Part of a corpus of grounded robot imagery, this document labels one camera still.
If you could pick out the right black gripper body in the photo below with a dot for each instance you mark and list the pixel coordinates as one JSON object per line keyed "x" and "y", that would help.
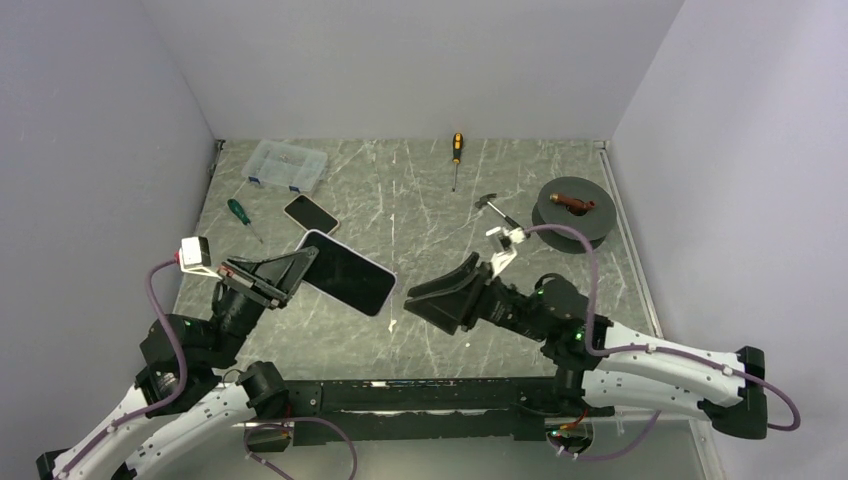
{"x": 503, "y": 306}

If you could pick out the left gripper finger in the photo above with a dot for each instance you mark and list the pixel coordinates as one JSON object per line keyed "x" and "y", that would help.
{"x": 283, "y": 277}
{"x": 254, "y": 267}

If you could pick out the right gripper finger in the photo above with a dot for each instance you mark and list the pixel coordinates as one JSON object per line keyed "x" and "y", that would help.
{"x": 464, "y": 282}
{"x": 448, "y": 309}

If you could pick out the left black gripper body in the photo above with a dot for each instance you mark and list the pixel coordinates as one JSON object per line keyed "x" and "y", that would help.
{"x": 241, "y": 307}

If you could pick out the phone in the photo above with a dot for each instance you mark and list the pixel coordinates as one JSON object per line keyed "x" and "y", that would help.
{"x": 306, "y": 213}
{"x": 347, "y": 276}

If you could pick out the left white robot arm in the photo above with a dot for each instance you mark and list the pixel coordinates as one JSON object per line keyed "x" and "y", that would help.
{"x": 181, "y": 356}

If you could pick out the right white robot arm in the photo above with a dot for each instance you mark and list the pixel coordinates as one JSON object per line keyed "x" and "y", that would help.
{"x": 608, "y": 366}

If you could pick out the phone in beige case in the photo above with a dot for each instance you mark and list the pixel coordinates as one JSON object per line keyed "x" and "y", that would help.
{"x": 306, "y": 213}

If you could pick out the clear plastic screw box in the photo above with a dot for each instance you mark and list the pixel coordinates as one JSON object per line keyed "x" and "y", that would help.
{"x": 281, "y": 164}

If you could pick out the black filament spool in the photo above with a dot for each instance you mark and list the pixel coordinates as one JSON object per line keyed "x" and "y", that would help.
{"x": 595, "y": 223}

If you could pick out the brown red tool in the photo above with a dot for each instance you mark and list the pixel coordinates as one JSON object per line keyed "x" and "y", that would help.
{"x": 573, "y": 205}

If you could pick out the orange black screwdriver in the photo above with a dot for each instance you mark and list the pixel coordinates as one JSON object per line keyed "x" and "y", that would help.
{"x": 457, "y": 149}

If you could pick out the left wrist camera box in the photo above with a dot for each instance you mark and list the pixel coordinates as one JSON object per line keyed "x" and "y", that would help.
{"x": 193, "y": 257}

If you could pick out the small black handled hammer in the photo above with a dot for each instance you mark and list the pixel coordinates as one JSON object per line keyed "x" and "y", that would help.
{"x": 486, "y": 201}

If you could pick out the green handled screwdriver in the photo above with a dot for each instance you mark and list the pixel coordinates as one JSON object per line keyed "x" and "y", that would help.
{"x": 239, "y": 212}

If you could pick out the black base frame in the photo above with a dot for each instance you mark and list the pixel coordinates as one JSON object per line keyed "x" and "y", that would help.
{"x": 520, "y": 408}

